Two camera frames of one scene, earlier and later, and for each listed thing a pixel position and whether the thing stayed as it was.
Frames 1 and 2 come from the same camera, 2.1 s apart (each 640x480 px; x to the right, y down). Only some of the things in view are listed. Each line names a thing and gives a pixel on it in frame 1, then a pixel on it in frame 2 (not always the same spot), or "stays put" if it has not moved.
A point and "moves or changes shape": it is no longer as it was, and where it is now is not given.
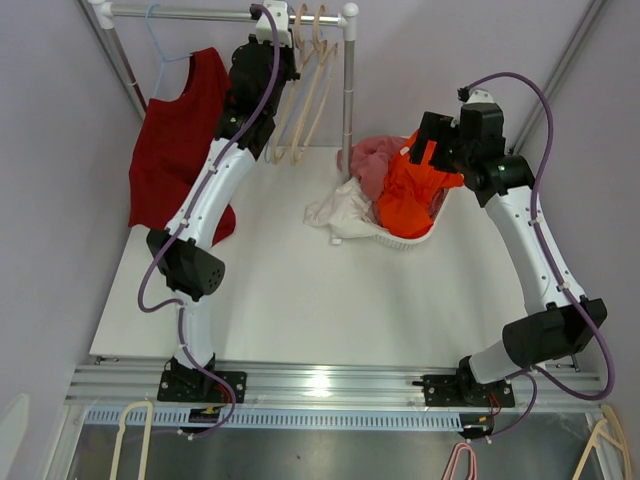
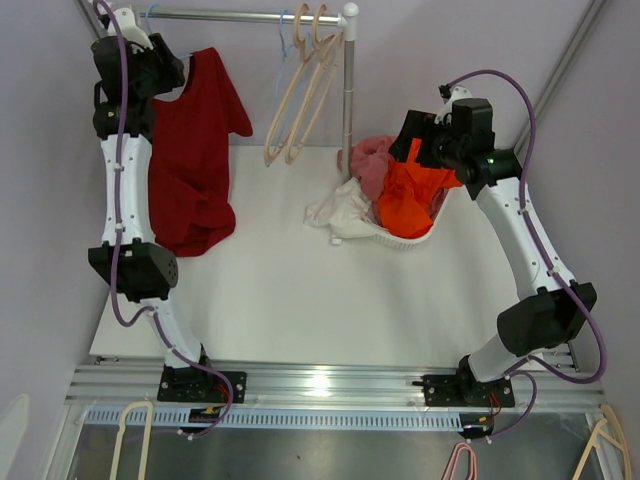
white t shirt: (348, 213) stays put
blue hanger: (318, 42) moves or changes shape
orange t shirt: (409, 189) stays put
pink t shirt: (370, 157) stays put
